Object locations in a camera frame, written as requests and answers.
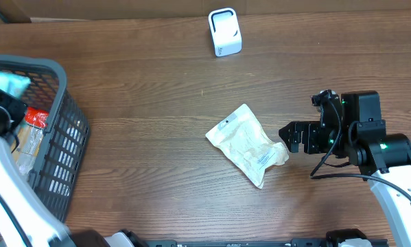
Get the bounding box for teal snack packet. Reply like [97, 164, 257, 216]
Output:
[0, 71, 31, 98]

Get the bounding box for red and clear snack package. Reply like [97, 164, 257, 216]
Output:
[12, 107, 49, 179]

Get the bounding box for beige paper pouch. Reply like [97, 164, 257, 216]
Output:
[205, 104, 289, 189]

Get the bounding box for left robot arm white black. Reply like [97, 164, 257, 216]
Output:
[0, 90, 145, 247]

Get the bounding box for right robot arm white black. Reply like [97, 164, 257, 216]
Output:
[279, 90, 411, 246]

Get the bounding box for white barcode scanner stand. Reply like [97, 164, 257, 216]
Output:
[208, 8, 242, 57]

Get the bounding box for grey plastic mesh basket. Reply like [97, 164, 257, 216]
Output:
[0, 55, 90, 223]

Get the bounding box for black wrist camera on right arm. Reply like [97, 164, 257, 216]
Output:
[310, 89, 343, 130]

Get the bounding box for black rail at table edge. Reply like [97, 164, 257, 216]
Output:
[146, 238, 390, 247]

